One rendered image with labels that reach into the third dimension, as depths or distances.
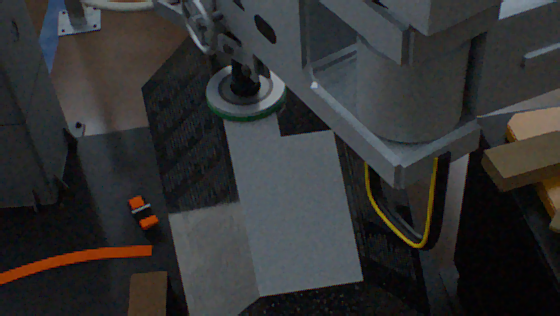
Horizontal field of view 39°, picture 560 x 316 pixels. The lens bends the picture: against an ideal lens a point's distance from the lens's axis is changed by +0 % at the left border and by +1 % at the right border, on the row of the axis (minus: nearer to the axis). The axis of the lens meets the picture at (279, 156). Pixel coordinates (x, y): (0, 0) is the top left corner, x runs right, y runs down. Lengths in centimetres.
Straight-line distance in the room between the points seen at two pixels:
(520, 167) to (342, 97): 60
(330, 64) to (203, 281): 65
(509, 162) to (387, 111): 66
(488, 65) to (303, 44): 36
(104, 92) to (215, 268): 180
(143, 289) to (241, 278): 87
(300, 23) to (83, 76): 228
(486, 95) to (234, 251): 73
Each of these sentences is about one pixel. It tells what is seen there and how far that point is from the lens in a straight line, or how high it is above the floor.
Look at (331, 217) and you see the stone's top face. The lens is 186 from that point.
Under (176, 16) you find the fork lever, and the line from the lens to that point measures 226.
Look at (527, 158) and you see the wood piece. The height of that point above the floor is 83.
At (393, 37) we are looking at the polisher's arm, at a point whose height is 148.
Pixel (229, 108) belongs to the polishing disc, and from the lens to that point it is 211.
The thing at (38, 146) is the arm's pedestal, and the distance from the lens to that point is 298.
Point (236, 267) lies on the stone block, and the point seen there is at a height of 77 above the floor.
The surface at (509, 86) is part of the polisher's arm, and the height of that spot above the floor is 130.
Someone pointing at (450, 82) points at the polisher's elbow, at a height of 136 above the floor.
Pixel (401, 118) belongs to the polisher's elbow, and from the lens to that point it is 138.
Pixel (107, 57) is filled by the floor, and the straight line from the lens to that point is 376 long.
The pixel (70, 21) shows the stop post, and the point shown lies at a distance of 399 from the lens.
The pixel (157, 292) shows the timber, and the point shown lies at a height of 14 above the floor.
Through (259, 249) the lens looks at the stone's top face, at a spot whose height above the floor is 80.
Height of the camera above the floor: 222
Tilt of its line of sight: 45 degrees down
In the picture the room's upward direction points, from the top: 5 degrees counter-clockwise
